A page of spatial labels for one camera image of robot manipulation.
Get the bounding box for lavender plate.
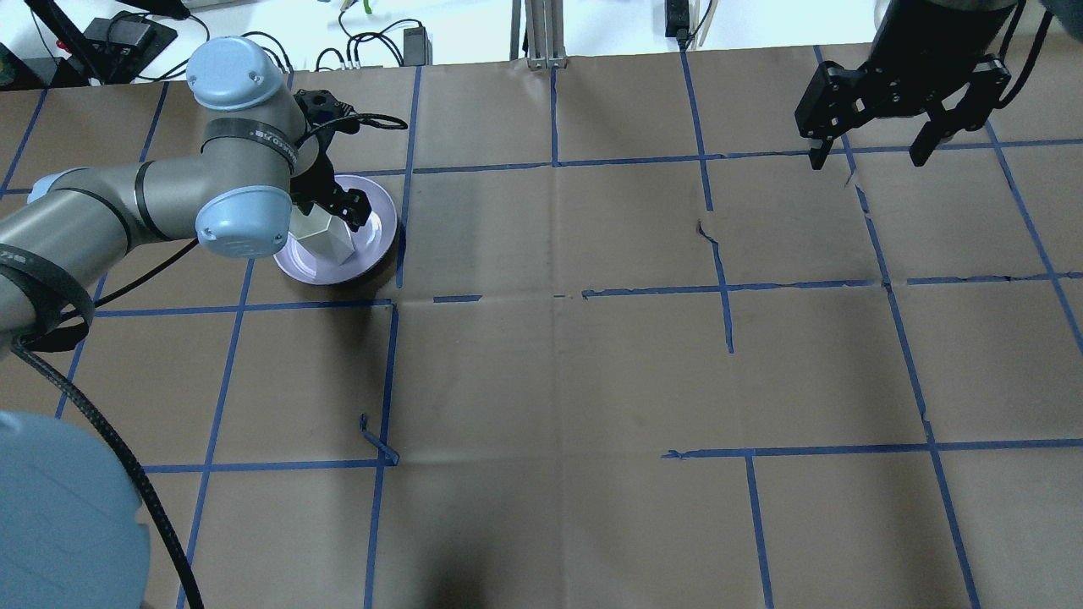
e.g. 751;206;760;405
273;173;399;286

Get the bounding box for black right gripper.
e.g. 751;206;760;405
795;52;1012;170

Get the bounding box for aluminium frame post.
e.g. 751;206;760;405
509;1;567;70

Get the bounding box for black power adapter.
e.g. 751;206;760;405
401;25;432;67

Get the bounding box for black cable bundle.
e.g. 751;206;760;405
140;8;425;83

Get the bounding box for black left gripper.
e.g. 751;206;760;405
293;89;371;230

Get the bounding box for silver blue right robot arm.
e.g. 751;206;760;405
795;1;1080;170

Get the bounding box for white faceted cup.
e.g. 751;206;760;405
288;206;355;265

